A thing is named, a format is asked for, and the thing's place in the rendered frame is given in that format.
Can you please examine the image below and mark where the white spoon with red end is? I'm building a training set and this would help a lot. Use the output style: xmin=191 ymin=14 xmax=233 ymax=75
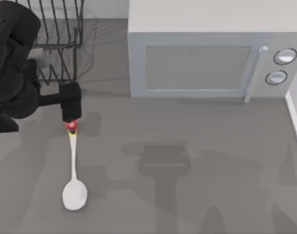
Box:
xmin=62 ymin=119 xmax=89 ymax=212

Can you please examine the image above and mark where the pale grey rounded box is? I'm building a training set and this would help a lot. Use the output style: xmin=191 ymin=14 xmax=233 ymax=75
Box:
xmin=29 ymin=47 xmax=51 ymax=70

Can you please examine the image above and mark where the microwave oven door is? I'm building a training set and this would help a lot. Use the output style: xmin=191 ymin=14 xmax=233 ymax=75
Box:
xmin=129 ymin=33 xmax=271 ymax=98

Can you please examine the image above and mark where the pale grey microwave oven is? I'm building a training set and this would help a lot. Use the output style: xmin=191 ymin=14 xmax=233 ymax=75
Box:
xmin=127 ymin=0 xmax=297 ymax=103

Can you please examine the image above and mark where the round microwave knob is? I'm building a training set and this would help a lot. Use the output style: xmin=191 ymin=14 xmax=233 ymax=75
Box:
xmin=273 ymin=47 xmax=297 ymax=65
xmin=264 ymin=70 xmax=289 ymax=86

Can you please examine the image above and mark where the dark wire dish rack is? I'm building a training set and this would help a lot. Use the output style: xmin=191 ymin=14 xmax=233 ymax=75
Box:
xmin=21 ymin=0 xmax=85 ymax=85

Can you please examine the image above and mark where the pale microwave door handle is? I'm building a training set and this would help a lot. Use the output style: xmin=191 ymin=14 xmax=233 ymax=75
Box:
xmin=243 ymin=45 xmax=269 ymax=103

